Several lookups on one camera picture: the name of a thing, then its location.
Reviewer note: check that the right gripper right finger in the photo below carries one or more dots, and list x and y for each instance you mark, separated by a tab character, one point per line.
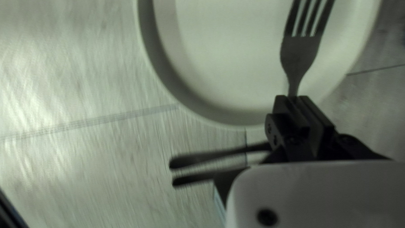
326	142

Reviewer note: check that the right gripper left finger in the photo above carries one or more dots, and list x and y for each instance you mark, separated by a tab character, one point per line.
284	133

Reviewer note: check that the black fork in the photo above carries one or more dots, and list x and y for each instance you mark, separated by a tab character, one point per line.
297	60

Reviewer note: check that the black knife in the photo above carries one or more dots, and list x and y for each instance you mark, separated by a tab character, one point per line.
205	156

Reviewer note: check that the pale round plate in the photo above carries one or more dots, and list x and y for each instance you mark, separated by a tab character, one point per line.
227	57

